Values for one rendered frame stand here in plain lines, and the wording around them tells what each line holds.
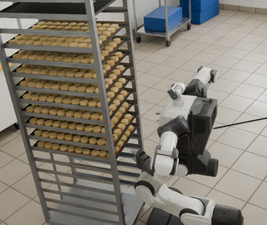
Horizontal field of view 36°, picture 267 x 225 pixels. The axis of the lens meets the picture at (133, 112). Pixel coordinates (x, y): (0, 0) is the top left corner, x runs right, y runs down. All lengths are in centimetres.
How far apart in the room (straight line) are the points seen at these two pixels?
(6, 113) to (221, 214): 250
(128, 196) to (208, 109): 118
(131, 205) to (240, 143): 134
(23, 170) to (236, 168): 191
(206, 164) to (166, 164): 58
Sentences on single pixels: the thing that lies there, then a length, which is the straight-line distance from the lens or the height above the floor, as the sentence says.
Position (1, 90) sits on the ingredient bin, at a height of 53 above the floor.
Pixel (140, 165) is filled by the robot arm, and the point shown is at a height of 85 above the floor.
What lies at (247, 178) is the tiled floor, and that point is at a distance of 362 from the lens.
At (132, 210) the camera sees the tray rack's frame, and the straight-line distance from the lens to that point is 313.
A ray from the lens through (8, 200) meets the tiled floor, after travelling 374.
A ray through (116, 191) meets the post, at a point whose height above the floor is 57.
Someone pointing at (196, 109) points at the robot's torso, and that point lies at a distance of 236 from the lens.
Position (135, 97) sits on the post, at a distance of 276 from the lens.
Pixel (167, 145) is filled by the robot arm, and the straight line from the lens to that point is 204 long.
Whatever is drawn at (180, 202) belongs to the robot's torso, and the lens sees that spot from 285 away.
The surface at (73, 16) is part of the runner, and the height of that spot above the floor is 169.
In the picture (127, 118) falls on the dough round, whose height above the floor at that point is 88.
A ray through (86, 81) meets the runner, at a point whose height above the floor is 132.
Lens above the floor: 231
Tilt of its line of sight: 31 degrees down
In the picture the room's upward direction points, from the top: 6 degrees counter-clockwise
